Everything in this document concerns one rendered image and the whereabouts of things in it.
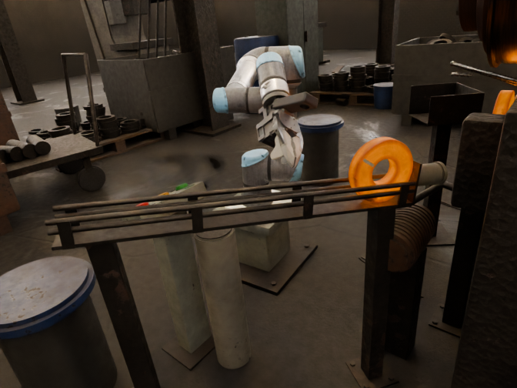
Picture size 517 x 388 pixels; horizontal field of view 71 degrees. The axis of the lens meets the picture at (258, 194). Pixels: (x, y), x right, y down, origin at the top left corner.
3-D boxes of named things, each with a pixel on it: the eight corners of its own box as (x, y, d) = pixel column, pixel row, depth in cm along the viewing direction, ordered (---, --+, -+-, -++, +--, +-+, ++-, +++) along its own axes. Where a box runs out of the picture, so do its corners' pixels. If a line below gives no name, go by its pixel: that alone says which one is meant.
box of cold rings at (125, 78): (194, 109, 515) (183, 43, 477) (242, 115, 457) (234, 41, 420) (115, 133, 434) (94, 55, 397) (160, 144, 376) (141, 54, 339)
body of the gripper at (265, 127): (279, 153, 95) (273, 117, 101) (304, 135, 90) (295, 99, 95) (258, 143, 90) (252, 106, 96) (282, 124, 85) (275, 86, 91)
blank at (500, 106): (517, 88, 108) (504, 88, 110) (511, 93, 96) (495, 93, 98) (505, 140, 113) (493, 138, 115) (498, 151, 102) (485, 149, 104)
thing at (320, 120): (351, 175, 261) (352, 115, 243) (328, 192, 240) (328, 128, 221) (312, 168, 281) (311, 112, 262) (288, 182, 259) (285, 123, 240)
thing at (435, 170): (445, 188, 92) (450, 165, 89) (415, 192, 89) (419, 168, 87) (428, 179, 97) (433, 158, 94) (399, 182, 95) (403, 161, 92)
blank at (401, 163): (388, 212, 91) (380, 205, 94) (425, 158, 88) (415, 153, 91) (343, 188, 84) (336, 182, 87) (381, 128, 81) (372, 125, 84)
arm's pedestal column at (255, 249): (205, 269, 175) (196, 222, 164) (251, 230, 205) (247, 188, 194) (277, 296, 154) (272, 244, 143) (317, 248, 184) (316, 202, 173)
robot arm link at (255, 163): (245, 175, 168) (243, 146, 162) (274, 175, 166) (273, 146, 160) (240, 185, 157) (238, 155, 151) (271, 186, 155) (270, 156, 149)
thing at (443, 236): (438, 219, 198) (457, 81, 167) (458, 245, 175) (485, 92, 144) (398, 220, 200) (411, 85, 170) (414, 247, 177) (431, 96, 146)
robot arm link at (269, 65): (283, 70, 106) (281, 45, 99) (289, 98, 101) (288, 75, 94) (256, 75, 107) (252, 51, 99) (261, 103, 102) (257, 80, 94)
